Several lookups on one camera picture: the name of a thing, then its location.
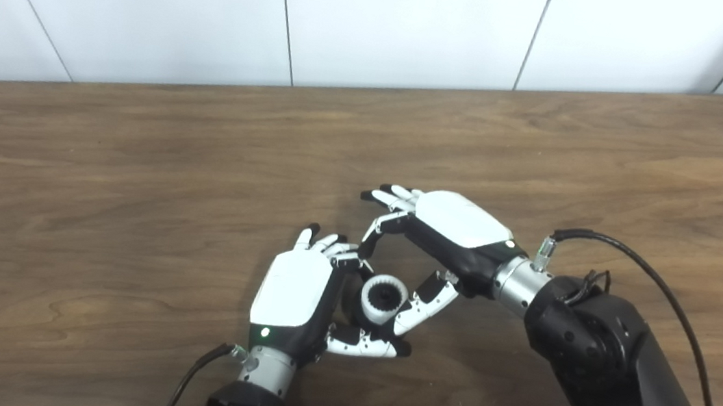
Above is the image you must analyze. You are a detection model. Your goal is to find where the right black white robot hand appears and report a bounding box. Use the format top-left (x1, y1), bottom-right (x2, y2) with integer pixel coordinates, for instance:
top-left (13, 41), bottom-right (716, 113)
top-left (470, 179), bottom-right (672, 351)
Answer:
top-left (344, 180), bottom-right (535, 352)

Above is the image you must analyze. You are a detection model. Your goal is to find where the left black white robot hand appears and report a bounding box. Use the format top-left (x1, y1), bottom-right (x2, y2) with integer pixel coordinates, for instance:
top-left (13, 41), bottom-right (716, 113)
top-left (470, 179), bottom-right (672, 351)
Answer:
top-left (244, 217), bottom-right (425, 382)

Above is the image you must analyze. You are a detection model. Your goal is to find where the white ring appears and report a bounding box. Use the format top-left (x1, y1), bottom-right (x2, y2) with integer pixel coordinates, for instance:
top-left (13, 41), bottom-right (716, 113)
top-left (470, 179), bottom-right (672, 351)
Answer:
top-left (357, 272), bottom-right (411, 328)

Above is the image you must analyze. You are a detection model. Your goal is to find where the round black part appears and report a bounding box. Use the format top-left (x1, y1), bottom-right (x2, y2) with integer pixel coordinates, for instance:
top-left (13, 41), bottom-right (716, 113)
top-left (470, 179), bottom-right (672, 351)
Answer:
top-left (338, 278), bottom-right (405, 335)

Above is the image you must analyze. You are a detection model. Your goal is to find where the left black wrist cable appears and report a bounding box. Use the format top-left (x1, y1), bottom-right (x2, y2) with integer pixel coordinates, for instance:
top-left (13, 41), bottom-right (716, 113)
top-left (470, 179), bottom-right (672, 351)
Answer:
top-left (157, 335), bottom-right (258, 406)

